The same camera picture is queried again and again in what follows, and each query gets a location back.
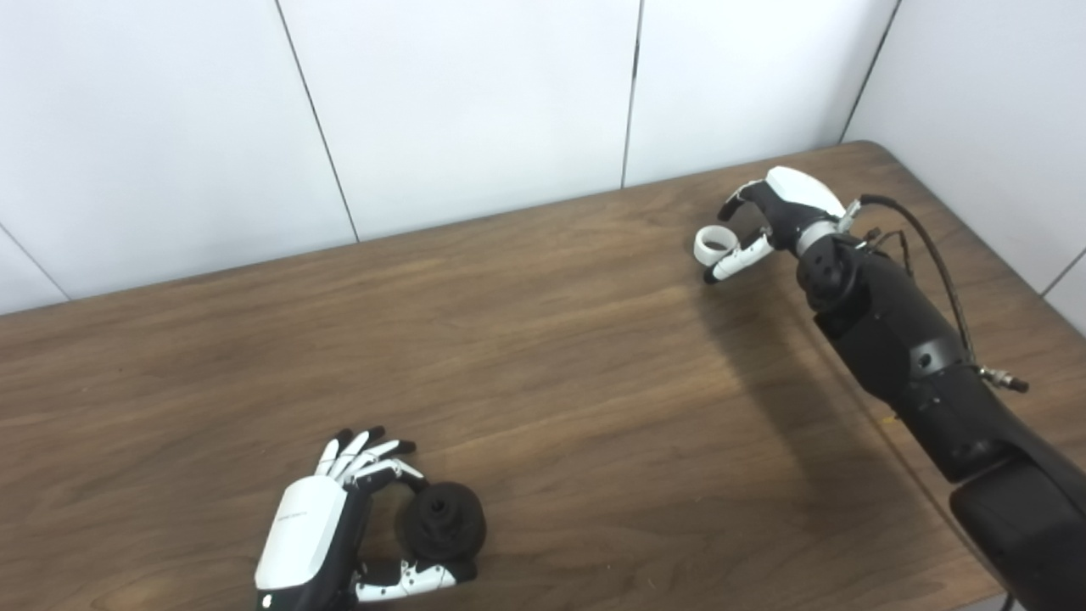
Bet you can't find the white and black left hand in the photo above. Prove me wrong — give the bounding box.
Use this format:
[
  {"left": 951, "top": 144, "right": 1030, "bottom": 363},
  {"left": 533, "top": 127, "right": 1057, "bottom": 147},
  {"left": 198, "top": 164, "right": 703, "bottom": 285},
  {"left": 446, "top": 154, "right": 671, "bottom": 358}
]
[{"left": 254, "top": 426, "right": 478, "bottom": 611}]

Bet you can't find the white and black right hand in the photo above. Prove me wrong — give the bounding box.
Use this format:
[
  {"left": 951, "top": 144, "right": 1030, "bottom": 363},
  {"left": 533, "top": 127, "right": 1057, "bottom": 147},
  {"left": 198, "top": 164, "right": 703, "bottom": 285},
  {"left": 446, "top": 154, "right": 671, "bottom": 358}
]
[{"left": 703, "top": 166, "right": 849, "bottom": 285}]

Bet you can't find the white plastic ring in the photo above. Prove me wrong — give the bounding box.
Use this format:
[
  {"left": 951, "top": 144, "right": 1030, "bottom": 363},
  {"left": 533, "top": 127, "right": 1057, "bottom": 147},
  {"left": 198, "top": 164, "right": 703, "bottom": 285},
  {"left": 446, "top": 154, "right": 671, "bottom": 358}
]
[{"left": 694, "top": 226, "right": 736, "bottom": 266}]

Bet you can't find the round black plastic part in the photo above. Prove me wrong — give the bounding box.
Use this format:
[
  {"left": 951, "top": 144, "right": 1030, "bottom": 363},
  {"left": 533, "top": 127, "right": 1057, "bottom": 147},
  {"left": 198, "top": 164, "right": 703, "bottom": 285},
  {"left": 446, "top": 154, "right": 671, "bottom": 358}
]
[{"left": 395, "top": 482, "right": 487, "bottom": 563}]

